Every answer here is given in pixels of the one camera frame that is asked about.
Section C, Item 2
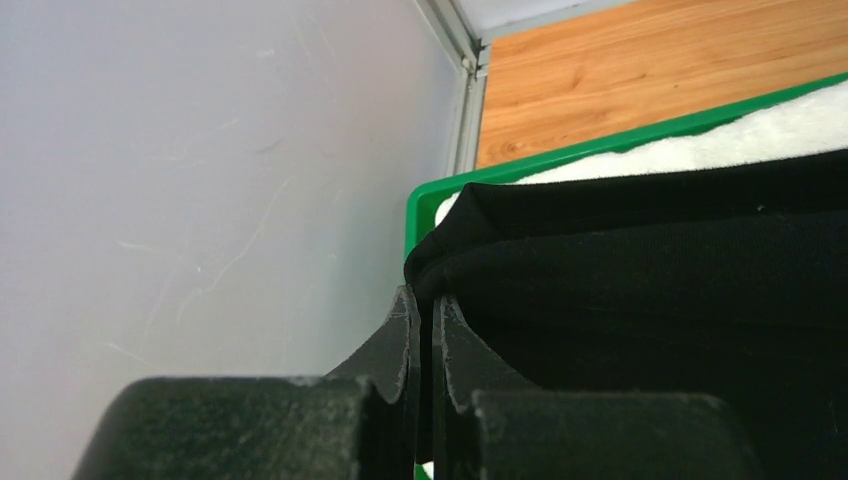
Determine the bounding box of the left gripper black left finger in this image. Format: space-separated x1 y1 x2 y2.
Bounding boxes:
74 286 421 479

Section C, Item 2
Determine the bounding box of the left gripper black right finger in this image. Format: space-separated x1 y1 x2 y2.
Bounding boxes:
432 296 763 479

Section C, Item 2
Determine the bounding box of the green plastic tray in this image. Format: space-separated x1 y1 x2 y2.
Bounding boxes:
407 74 847 478

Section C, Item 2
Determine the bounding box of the black t-shirt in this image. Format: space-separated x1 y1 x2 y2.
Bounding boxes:
404 150 847 479

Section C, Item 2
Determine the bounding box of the white cloth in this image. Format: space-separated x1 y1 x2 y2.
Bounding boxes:
433 79 848 227

